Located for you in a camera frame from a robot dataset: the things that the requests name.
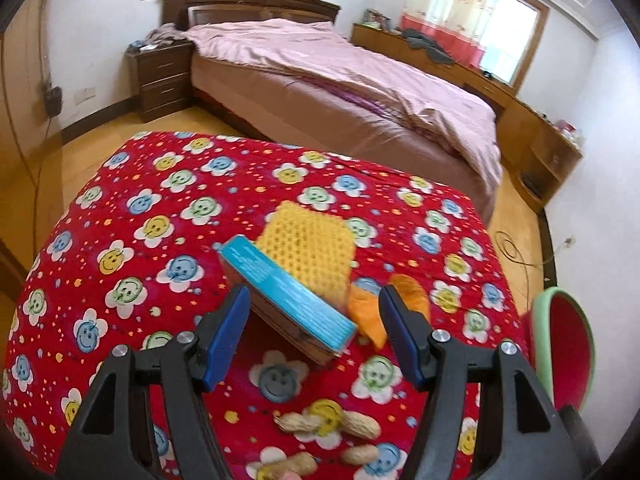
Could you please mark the small items on shelf unit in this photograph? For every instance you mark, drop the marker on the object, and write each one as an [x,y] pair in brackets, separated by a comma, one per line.
[567,132]

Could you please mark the red flower-print blanket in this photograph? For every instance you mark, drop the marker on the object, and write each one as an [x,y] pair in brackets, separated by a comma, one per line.
[150,260]

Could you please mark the long wooden cabinet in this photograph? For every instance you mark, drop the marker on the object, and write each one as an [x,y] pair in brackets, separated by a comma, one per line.
[380,42]

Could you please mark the wooden wardrobe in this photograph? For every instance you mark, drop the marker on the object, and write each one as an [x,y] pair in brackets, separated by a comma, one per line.
[20,110]

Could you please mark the wooden corner shelf unit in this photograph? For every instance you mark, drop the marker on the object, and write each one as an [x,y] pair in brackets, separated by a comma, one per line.
[545,160]

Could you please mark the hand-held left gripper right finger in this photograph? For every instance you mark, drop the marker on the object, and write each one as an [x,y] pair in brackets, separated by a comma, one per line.
[400,340]

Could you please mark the yellow foam net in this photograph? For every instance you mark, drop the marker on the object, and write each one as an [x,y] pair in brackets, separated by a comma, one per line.
[310,240]

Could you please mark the grey clothes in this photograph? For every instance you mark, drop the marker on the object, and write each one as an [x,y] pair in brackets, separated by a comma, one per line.
[427,45]

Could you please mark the blue cardboard box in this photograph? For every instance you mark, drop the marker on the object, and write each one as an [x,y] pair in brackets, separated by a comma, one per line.
[290,285]

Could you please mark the bed with pink blanket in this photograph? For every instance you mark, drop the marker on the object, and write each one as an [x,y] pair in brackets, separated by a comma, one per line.
[350,70]
[320,125]

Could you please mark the white wall sockets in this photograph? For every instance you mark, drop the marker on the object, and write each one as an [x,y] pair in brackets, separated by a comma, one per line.
[85,95]

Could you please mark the dark wooden nightstand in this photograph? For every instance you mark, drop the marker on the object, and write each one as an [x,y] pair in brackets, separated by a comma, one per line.
[160,80]

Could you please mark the green bin with red inside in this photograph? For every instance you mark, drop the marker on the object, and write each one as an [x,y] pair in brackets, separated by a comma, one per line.
[570,340]

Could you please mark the peanut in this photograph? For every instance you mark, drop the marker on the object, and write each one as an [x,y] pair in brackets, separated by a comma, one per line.
[299,422]
[360,424]
[361,454]
[290,465]

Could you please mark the window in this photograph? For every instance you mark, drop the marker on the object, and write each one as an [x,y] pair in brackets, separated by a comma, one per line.
[510,45]

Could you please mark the white and red curtain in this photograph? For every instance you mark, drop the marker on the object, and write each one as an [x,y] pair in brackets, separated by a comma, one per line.
[450,5]

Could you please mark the black charger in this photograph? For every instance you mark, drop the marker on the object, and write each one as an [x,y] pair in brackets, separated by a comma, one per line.
[53,101]

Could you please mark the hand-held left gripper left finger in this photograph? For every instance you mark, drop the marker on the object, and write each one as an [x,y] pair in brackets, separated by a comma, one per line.
[227,335]

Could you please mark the clothes pile on nightstand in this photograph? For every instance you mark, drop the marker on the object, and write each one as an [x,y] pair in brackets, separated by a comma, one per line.
[162,36]

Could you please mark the crumpled orange wrapper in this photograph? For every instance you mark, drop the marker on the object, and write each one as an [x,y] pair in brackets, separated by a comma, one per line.
[367,317]

